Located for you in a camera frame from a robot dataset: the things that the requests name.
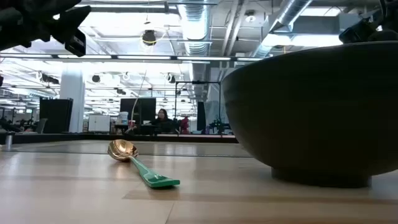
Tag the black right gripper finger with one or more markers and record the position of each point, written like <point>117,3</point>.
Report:
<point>357,32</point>

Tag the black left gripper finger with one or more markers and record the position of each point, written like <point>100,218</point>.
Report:
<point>77,43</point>
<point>71,18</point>

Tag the white building column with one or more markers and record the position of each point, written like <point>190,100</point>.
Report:
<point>72,99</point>

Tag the long led light bar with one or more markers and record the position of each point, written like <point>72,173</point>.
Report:
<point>143,57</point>

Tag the black round ceiling fixture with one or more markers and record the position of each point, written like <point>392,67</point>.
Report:
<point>149,37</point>

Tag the black partition panel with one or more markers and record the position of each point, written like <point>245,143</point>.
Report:
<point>56,115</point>

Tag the white cabinet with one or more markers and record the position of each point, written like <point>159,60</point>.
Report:
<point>99,123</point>

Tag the white bucket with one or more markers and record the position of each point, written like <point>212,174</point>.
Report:
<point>123,117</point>

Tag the black round bowl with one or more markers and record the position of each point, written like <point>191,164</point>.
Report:
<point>311,109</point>

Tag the grey office chair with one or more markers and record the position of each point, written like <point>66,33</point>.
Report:
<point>41,126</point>

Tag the person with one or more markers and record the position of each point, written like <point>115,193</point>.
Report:
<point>163,123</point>

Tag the red object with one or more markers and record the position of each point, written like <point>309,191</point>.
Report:
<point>184,125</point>

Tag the narrow black hanging panel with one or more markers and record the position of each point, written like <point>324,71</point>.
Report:
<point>201,116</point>

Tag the silver ventilation duct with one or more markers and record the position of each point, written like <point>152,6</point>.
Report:
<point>289,15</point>
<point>195,28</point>

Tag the silver metal post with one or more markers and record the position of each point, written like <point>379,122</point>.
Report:
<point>8,141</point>

